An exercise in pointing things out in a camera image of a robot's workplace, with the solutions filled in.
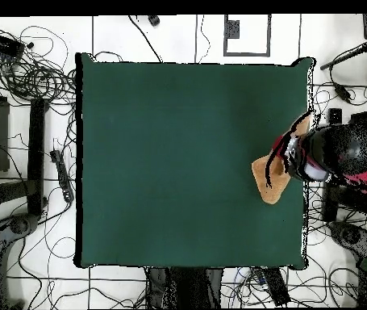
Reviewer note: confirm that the dark green tablecloth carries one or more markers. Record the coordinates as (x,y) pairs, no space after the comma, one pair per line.
(170,161)

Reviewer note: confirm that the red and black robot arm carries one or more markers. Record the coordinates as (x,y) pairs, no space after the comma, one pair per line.
(347,151)

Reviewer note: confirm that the black metal stand frame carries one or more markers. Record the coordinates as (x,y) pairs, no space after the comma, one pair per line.
(331,200)
(36,145)

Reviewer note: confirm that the black power strip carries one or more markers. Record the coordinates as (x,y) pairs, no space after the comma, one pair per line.
(276,287)
(62,174)

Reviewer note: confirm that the black tripod rod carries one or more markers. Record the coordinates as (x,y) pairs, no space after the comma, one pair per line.
(347,55)

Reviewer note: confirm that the black power adapter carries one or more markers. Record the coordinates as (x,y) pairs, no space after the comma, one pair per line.
(342,93)

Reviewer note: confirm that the tan terry towel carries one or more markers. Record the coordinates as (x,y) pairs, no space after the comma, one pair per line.
(267,184)

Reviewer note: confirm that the black switch box with ports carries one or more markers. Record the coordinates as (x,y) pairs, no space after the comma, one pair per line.
(2,43)

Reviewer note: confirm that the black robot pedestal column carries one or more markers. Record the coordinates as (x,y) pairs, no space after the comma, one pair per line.
(183,287)

